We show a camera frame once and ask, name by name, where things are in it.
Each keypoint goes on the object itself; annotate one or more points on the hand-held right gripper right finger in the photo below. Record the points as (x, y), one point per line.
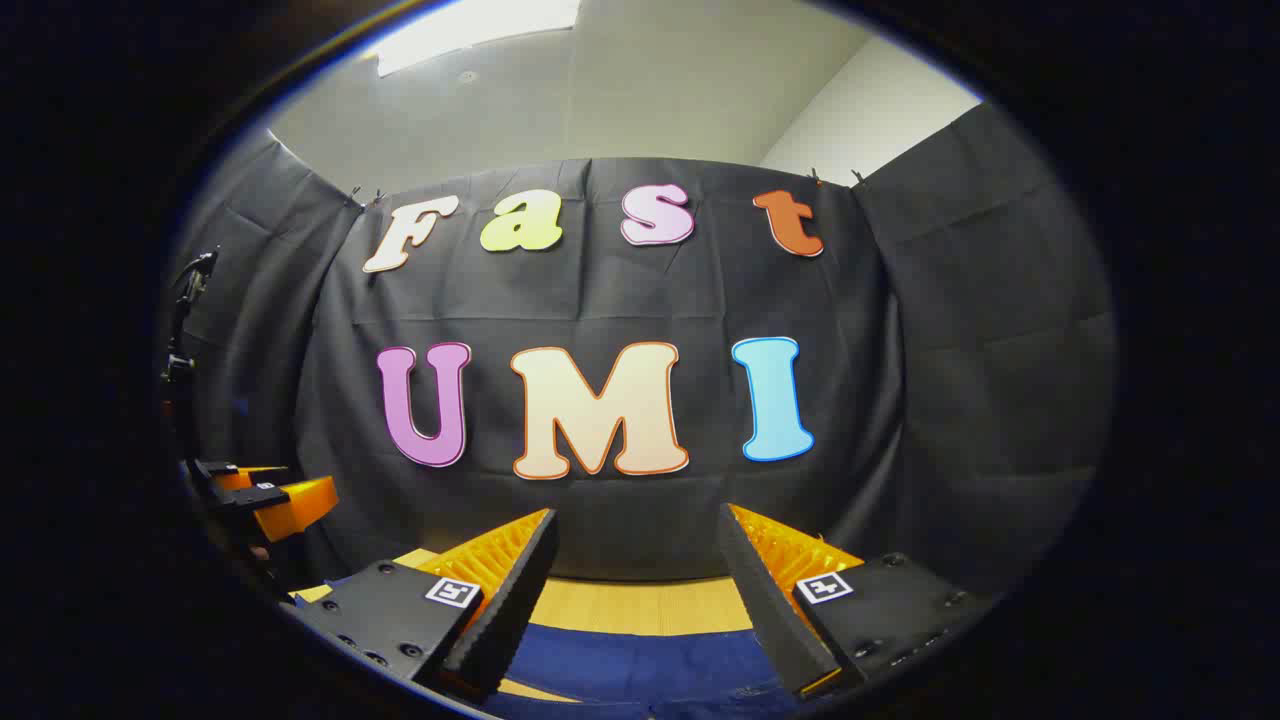
(760, 600)

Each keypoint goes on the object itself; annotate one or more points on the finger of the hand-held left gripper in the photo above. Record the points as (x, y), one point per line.
(260, 497)
(232, 470)

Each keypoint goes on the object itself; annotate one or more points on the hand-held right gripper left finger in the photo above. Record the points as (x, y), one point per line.
(515, 590)

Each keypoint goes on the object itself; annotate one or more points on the blue denim jeans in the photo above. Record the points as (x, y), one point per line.
(640, 670)

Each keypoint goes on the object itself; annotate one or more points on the black backdrop cloth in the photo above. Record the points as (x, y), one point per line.
(600, 290)

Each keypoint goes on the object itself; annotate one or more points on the ceiling light panel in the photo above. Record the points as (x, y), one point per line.
(470, 25)

